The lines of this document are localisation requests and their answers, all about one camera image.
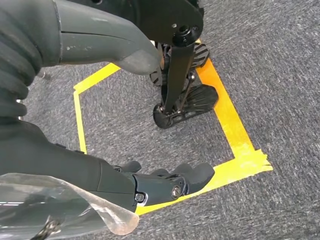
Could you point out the clear plastic film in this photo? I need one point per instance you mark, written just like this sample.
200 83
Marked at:
117 220

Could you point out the black robot right leg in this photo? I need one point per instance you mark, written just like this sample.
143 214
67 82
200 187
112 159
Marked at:
178 76

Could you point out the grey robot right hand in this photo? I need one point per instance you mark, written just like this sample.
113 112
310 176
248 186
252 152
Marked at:
75 172

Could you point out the yellow floor tape square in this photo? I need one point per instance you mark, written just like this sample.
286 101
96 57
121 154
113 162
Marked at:
231 126

